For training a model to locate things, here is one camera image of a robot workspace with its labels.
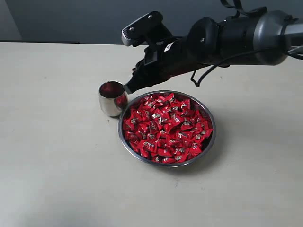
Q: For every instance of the red wrapped candy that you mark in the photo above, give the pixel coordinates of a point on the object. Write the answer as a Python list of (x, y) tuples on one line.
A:
[(148, 146), (132, 122), (195, 150), (188, 124), (164, 153)]

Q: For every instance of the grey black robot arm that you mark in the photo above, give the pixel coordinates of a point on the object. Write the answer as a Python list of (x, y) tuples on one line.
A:
[(256, 37)]

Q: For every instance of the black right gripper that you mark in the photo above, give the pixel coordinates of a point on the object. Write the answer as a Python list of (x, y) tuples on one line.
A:
[(172, 58)]

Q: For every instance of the small steel cup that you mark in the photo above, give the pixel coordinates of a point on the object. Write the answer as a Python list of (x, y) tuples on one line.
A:
[(112, 98)]

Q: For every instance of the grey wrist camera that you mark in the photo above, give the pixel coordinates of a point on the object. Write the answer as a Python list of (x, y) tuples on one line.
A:
[(140, 27)]

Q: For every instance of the round steel bowl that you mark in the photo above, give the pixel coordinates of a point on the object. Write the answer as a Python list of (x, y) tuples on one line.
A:
[(197, 106)]

